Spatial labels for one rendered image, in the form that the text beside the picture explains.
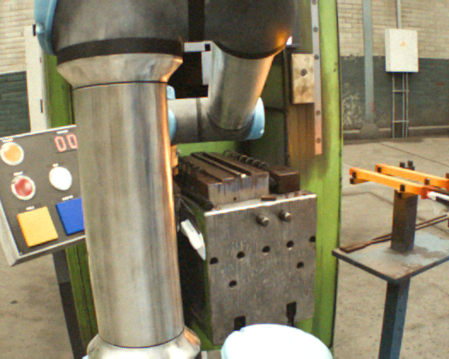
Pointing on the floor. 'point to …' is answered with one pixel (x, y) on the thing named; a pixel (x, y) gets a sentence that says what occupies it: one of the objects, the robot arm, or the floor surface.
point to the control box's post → (68, 303)
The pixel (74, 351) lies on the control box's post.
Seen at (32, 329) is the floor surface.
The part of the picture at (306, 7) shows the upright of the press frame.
